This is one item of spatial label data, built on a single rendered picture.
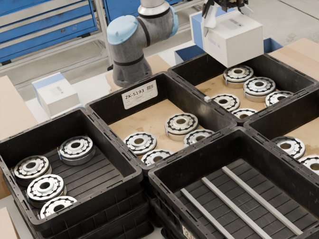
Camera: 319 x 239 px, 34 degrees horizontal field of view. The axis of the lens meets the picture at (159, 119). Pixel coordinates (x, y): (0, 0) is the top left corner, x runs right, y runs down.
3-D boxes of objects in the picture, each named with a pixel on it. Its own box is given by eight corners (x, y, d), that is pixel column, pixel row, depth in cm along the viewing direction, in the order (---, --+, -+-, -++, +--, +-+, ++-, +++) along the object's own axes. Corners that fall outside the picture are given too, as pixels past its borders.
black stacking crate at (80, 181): (2, 176, 159) (-10, 146, 153) (90, 135, 169) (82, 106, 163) (48, 260, 130) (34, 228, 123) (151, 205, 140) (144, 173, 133)
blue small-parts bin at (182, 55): (175, 65, 220) (173, 50, 216) (208, 55, 223) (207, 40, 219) (194, 87, 204) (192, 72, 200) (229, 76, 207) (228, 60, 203)
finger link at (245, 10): (257, 27, 149) (239, 7, 143) (245, 20, 154) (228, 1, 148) (264, 18, 149) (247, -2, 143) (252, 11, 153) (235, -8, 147)
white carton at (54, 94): (37, 101, 213) (31, 82, 208) (65, 90, 217) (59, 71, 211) (53, 124, 198) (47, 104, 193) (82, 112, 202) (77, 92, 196)
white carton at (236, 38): (192, 41, 161) (189, 14, 156) (226, 29, 164) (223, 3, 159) (227, 68, 145) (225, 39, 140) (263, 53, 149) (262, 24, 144)
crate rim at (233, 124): (84, 111, 164) (82, 105, 163) (165, 75, 174) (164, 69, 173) (146, 178, 134) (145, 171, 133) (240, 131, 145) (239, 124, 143)
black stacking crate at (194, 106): (91, 135, 169) (83, 106, 163) (169, 100, 180) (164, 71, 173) (152, 204, 140) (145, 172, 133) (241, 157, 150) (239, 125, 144)
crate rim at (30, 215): (-9, 151, 154) (-12, 145, 152) (84, 111, 164) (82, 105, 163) (36, 234, 124) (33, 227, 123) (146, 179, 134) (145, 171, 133)
